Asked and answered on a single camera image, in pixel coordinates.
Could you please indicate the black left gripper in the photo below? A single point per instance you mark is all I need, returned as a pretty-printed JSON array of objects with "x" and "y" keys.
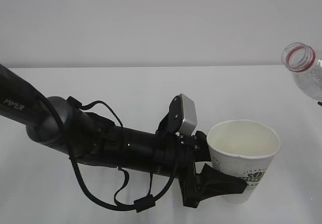
[{"x": 187, "y": 150}]

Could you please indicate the white paper cup green print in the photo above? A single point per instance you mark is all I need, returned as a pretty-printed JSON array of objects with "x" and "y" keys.
[{"x": 243, "y": 149}]

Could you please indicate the clear water bottle red label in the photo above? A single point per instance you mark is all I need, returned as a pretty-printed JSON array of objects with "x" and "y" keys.
[{"x": 305, "y": 67}]

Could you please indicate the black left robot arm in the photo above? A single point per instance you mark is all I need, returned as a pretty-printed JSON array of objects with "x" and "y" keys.
[{"x": 68, "y": 126}]

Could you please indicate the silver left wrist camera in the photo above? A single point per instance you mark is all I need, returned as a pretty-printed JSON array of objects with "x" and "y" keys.
[{"x": 181, "y": 116}]

